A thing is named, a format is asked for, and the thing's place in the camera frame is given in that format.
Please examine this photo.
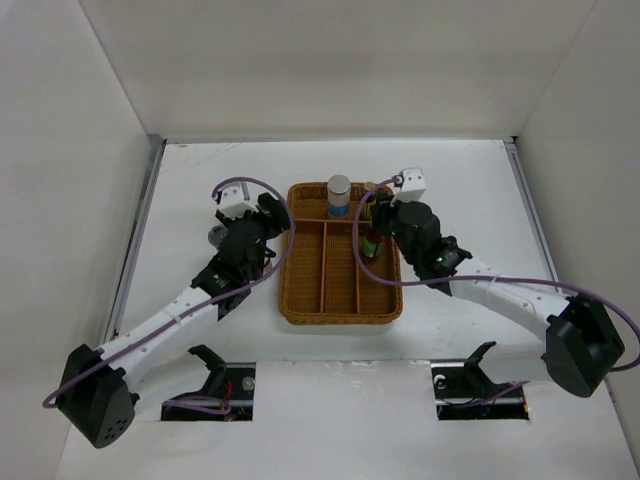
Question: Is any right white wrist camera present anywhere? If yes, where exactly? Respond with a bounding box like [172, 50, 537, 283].
[391, 167, 426, 204]

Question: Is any purple cable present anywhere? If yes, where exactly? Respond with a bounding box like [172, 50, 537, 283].
[351, 174, 640, 374]
[41, 177, 297, 411]

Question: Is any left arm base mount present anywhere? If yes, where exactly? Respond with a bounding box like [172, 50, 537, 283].
[160, 345, 257, 422]

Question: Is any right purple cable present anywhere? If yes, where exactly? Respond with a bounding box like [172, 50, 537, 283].
[351, 174, 640, 374]

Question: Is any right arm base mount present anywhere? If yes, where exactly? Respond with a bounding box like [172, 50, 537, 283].
[430, 342, 529, 421]

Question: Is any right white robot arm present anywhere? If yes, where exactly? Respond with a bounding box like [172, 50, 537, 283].
[371, 194, 625, 398]

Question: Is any silver cap blue label shaker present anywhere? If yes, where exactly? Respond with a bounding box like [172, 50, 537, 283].
[327, 175, 351, 219]

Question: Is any black lid salt grinder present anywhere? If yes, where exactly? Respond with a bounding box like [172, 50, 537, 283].
[207, 225, 228, 249]

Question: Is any red green sauce bottle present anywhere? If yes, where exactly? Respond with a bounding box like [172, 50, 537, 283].
[361, 227, 385, 259]

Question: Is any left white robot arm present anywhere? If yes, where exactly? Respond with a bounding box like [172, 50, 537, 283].
[43, 192, 294, 449]

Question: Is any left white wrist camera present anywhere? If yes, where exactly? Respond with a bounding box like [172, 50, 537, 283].
[213, 181, 253, 219]

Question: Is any brown wicker divided tray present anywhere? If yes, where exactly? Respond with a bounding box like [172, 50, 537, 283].
[279, 182, 403, 325]

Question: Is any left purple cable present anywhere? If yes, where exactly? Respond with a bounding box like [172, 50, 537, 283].
[41, 177, 297, 411]

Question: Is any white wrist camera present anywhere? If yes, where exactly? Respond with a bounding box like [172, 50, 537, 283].
[213, 181, 253, 219]
[391, 167, 426, 204]

